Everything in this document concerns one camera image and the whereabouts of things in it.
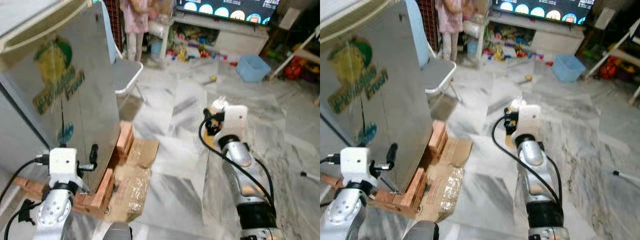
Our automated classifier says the red brick stack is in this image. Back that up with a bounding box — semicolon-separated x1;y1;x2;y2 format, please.
74;167;117;217
115;120;136;163
372;167;430;219
428;120;449;162

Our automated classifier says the blue plastic bin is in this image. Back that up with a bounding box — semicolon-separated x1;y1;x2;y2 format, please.
235;53;272;84
551;53;587;83

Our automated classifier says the white chair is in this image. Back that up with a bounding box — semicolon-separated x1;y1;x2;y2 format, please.
420;42;460;101
111;42;147;103

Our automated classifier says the white television stand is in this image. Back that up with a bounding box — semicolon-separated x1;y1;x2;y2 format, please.
475;11;587;61
162;11;273;61

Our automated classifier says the red bag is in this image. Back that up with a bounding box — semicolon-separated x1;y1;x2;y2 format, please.
284;56;307;81
599;55;622;81

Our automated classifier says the television screen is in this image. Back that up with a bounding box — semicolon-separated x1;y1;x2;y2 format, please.
492;0;597;26
175;0;282;26

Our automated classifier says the child in pink dress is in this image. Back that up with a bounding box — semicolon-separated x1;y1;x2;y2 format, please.
120;0;152;63
434;0;467;63

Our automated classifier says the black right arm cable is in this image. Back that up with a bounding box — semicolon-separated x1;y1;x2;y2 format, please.
198;115;275;206
491;115;565;206

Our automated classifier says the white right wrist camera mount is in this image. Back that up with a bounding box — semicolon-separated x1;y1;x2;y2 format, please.
220;105;249;141
515;104;543;139

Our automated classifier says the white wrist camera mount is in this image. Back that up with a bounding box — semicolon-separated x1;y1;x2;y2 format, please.
220;105;249;141
340;146;379;190
48;147;81;190
515;104;543;139

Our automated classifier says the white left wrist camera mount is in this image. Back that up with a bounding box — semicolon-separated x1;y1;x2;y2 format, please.
48;147;81;190
340;146;379;190

